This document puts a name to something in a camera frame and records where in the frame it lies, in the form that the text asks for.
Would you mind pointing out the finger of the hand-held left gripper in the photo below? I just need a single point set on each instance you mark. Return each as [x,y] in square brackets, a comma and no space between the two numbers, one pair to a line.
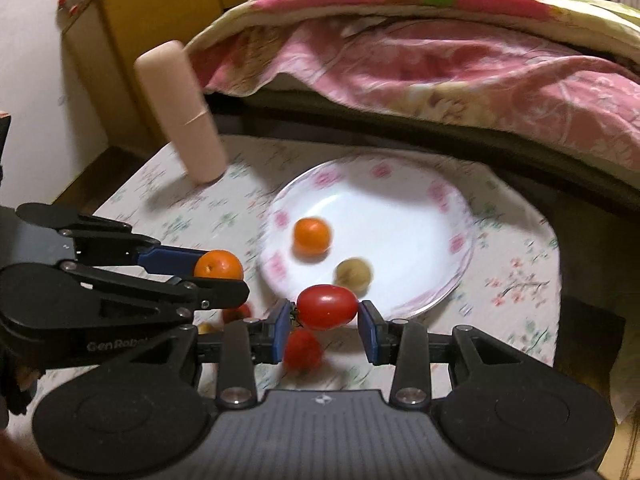
[215,294]
[170,260]

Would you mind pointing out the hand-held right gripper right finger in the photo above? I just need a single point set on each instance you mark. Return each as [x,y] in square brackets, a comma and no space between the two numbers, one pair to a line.
[367,332]

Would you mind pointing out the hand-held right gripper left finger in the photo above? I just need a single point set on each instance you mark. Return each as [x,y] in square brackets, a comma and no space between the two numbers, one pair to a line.
[281,332]

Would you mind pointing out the small orange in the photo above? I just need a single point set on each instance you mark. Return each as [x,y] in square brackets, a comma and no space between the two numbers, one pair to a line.
[218,264]
[311,236]

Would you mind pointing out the oval red tomato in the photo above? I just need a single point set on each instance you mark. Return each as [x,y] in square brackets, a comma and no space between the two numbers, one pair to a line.
[327,306]

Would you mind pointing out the white floral plate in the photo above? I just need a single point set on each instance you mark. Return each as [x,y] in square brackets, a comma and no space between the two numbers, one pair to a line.
[395,230]

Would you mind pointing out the pink ribbed bottle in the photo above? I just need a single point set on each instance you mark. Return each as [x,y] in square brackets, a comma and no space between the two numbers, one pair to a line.
[180,110]

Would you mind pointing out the floral tablecloth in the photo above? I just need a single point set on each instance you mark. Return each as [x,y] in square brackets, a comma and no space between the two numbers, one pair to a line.
[505,270]

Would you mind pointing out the wooden cabinet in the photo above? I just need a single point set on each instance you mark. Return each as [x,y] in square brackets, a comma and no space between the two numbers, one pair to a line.
[130,25]

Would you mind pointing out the pink floral blanket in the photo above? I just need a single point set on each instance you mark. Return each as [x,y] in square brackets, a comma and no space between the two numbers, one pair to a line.
[425,60]

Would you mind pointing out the dark bed frame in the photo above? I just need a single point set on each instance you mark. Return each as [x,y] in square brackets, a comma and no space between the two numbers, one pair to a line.
[450,130]

